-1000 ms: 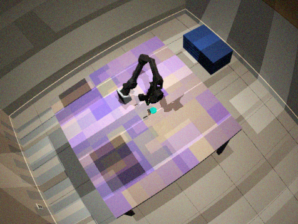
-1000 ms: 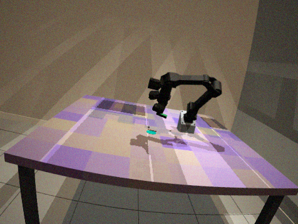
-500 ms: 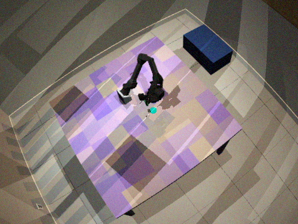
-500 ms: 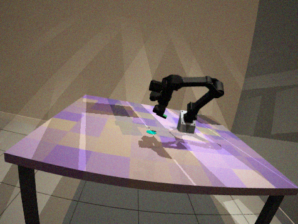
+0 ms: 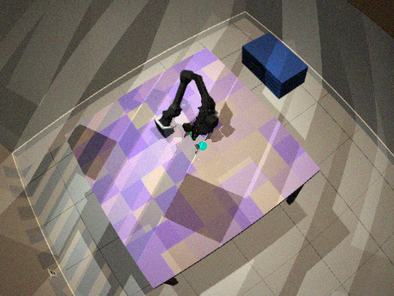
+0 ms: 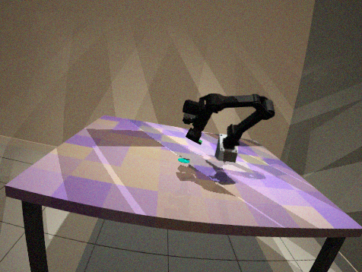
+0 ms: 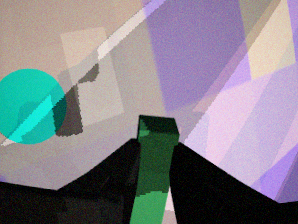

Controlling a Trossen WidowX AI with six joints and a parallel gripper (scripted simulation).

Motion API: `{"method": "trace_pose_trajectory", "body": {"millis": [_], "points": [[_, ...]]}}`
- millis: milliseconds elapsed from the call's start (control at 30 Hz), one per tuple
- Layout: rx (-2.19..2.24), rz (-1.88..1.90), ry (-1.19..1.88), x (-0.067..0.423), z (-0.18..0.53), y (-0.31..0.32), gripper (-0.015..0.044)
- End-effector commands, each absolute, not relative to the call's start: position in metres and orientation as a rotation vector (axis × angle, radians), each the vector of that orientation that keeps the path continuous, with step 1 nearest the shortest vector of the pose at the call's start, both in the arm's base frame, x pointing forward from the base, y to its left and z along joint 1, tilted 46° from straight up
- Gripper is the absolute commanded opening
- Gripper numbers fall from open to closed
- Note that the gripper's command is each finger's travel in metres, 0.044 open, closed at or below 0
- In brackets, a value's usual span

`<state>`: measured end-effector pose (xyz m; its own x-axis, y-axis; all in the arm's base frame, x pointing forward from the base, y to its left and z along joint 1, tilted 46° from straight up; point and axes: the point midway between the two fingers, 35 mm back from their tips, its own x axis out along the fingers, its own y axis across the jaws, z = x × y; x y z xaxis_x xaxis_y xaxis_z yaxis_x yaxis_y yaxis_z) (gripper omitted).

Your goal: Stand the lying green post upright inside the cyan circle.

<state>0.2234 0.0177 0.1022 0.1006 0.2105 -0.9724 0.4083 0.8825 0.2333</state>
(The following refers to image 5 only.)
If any cyan circle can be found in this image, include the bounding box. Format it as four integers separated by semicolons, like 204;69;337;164
198;141;207;150

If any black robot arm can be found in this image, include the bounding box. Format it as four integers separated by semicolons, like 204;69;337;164
158;69;219;135

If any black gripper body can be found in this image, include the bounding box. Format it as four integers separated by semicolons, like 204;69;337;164
182;117;205;132

